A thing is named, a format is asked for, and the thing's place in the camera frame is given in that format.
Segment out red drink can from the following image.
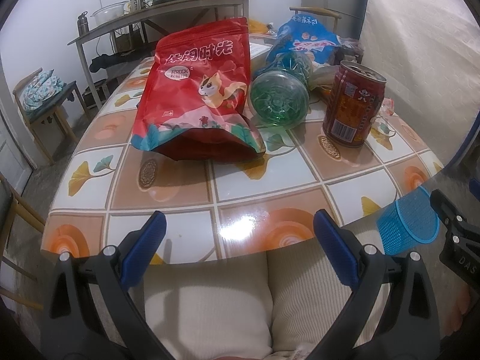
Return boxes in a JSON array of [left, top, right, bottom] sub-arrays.
[[323, 61, 386, 148]]

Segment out red snack bag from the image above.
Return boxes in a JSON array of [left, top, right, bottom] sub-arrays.
[[131, 17, 265, 162]]

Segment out green plastic bottle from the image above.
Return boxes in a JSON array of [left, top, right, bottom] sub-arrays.
[[250, 51, 312, 128]]

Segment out blue Yakult plastic bag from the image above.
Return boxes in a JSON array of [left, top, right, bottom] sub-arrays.
[[266, 14, 341, 64]]

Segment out blue mesh trash basket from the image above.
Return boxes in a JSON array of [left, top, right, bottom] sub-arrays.
[[377, 186, 440, 255]]

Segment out white mattress blue trim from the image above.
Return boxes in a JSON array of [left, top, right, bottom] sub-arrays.
[[361, 0, 479, 164]]

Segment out wooden chair with cushion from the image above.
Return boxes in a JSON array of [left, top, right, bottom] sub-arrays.
[[12, 68, 92, 165]]

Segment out black cloth on shelf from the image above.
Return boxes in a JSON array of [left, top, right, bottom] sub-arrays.
[[89, 49, 151, 72]]

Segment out wooden chair black seat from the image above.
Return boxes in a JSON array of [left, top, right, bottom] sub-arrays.
[[289, 7, 342, 33]]

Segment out steel thermos bottle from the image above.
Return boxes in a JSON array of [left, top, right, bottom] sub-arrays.
[[77, 11, 89, 36]]

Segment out clear plastic basin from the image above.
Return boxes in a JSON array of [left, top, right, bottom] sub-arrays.
[[91, 1, 127, 26]]

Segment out yellow plastic bag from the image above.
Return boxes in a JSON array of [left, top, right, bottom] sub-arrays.
[[248, 19, 269, 35]]

